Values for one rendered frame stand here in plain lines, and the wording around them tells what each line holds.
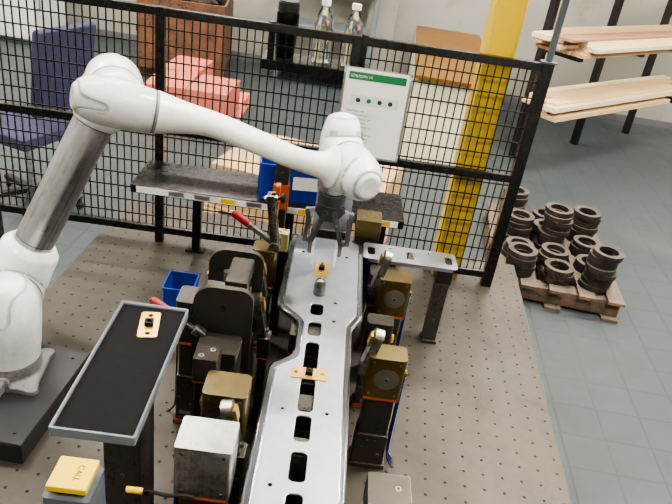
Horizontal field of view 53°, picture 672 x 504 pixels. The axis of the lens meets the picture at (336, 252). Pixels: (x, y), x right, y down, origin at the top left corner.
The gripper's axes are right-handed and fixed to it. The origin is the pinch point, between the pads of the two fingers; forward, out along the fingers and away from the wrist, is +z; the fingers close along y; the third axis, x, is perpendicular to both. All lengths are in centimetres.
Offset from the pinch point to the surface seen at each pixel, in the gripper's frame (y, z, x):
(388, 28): 40, 42, 586
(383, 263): 16.3, -4.3, -7.4
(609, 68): 288, 50, 589
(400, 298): 22.7, 5.4, -8.6
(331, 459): 6, 5, -71
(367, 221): 12.3, -1.0, 23.4
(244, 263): -18.0, -14.2, -33.8
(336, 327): 5.5, 4.6, -27.3
